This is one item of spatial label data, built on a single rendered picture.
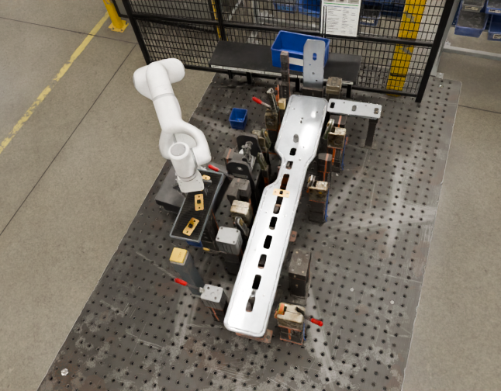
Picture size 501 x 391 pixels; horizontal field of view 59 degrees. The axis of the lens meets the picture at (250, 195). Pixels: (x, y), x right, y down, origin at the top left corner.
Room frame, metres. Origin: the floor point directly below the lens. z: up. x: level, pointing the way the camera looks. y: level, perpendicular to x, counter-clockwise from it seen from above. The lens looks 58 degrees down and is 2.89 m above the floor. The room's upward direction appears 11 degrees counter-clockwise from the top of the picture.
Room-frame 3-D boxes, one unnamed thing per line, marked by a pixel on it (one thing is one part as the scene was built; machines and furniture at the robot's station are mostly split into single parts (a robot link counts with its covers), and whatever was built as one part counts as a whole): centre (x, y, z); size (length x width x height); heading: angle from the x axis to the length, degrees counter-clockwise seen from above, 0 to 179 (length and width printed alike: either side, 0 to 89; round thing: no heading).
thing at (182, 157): (1.08, 0.23, 1.50); 0.09 x 0.08 x 0.13; 97
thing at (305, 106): (1.12, -0.15, 1.00); 1.38 x 0.22 x 0.02; 155
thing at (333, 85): (1.76, -0.58, 0.88); 0.08 x 0.08 x 0.36; 65
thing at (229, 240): (0.92, 0.14, 0.90); 0.13 x 0.10 x 0.41; 65
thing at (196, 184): (1.08, 0.24, 1.35); 0.10 x 0.07 x 0.11; 86
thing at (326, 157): (1.32, -0.42, 0.84); 0.11 x 0.08 x 0.29; 65
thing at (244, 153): (1.32, -0.01, 0.94); 0.18 x 0.13 x 0.49; 155
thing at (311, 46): (1.80, -0.47, 1.17); 0.12 x 0.01 x 0.34; 65
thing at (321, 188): (1.13, -0.34, 0.87); 0.12 x 0.09 x 0.35; 65
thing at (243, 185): (1.20, 0.04, 0.89); 0.13 x 0.11 x 0.38; 65
